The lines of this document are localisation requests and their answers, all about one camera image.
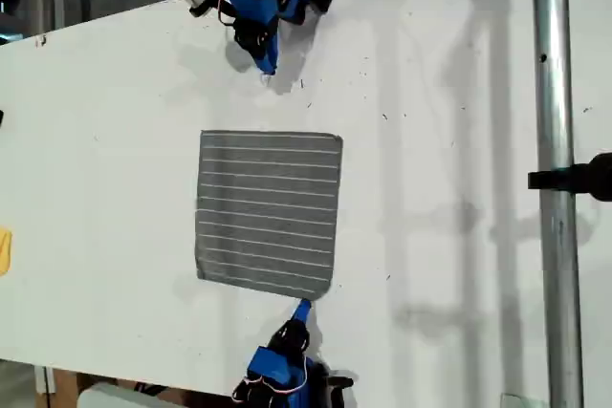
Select black clamp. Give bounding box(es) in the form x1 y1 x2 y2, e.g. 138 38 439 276
527 152 612 204

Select wooden board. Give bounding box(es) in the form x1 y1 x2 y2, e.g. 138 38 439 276
47 369 82 408

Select arm red white wire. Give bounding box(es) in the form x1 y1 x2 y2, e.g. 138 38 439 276
231 354 310 404
217 0 269 46

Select yellow object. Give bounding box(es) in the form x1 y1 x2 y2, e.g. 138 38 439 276
0 225 13 278

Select steel post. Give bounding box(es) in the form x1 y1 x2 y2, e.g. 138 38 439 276
531 0 587 408

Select grey striped towel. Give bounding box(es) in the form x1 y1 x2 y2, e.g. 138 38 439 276
193 128 344 302

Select white box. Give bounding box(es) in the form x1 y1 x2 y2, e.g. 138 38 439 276
76 381 192 408

